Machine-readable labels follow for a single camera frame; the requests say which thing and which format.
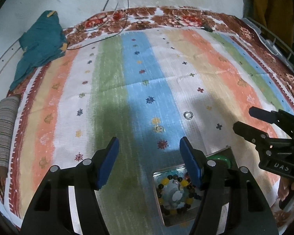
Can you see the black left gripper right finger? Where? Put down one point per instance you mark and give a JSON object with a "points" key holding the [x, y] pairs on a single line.
{"points": [[191, 158]]}

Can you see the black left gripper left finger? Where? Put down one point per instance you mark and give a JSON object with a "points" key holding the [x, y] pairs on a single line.
{"points": [[104, 161]]}

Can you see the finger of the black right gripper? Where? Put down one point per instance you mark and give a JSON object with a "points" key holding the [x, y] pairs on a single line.
{"points": [[263, 115], [252, 135]]}

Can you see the green jade bangle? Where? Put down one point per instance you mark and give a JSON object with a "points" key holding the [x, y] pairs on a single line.
{"points": [[225, 161]]}

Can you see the clear jewelry tray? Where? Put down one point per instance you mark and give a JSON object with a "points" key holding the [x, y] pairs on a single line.
{"points": [[177, 199]]}

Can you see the person's right hand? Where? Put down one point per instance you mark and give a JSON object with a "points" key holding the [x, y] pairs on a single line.
{"points": [[285, 185]]}

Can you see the striped colourful bed cover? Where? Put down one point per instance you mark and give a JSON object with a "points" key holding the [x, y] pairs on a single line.
{"points": [[147, 102]]}

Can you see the striped grey pillow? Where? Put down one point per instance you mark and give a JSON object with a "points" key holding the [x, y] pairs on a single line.
{"points": [[8, 113]]}

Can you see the black charger plug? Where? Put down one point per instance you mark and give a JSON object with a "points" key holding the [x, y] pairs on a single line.
{"points": [[206, 28]]}

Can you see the brown hanging garment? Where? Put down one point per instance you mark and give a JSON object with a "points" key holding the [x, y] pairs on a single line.
{"points": [[277, 17]]}

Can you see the teal cloth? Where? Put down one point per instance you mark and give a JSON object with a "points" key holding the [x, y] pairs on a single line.
{"points": [[44, 42]]}

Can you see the metal wire rack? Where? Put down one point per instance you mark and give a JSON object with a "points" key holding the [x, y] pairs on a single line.
{"points": [[272, 42]]}

